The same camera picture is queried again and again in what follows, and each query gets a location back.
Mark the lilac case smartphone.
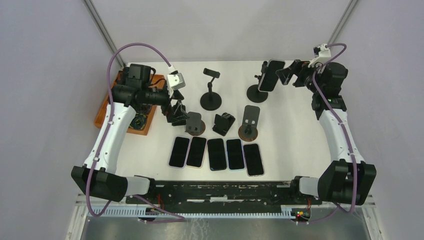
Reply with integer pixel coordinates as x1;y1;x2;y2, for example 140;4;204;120
168;136;190;168

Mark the light blue case phone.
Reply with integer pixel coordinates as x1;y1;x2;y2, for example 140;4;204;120
226;139;245;171

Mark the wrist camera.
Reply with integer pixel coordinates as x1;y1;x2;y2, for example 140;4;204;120
166;73;186;97
309;43;332;68

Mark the cream case smartphone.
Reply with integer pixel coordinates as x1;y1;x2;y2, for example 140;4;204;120
186;136;207;168

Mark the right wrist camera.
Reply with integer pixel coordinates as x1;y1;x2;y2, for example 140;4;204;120
309;43;332;68

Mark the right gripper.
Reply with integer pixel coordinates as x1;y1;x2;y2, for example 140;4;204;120
275;59;324;94

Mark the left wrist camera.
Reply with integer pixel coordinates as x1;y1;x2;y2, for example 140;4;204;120
166;73;186;97

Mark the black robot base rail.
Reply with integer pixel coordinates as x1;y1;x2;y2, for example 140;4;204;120
143;180;322;214

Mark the black round-base phone stand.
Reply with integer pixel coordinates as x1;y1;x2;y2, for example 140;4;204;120
199;68;222;111

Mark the wooden compartment tray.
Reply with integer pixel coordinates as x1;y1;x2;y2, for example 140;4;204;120
93;91;157;136

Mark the black small phone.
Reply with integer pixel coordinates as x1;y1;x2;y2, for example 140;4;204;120
207;138;227;171

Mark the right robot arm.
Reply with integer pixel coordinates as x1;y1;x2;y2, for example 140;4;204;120
276;60;377;206

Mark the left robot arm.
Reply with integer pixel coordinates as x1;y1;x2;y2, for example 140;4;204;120
71;64;187;204

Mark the small black folding stand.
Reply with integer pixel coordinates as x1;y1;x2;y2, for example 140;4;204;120
212;112;236;137

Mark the white cable duct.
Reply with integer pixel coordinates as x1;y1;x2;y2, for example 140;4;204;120
102;206;297;220

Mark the wood-base phone stand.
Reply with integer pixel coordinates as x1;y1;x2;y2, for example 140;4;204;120
185;111;206;137

